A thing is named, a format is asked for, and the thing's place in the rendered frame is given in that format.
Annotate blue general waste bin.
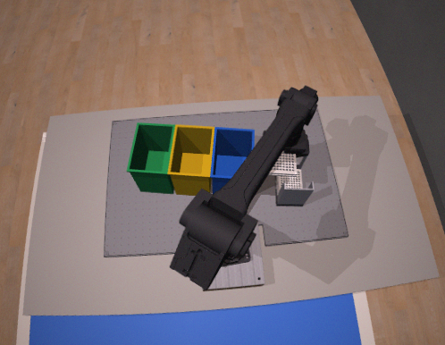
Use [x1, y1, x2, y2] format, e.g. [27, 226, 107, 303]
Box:
[210, 127, 255, 194]

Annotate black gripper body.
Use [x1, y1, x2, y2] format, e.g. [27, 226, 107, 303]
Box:
[284, 130, 309, 155]

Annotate yellow open bin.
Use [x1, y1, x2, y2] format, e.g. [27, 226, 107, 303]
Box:
[168, 125, 214, 196]

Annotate green open-top bin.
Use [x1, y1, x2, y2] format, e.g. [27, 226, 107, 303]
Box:
[127, 122, 175, 194]

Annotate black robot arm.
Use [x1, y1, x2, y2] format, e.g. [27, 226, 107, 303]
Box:
[170, 85, 318, 290]

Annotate white well plate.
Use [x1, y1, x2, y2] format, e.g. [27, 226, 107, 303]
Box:
[268, 152, 297, 177]
[278, 169, 302, 192]

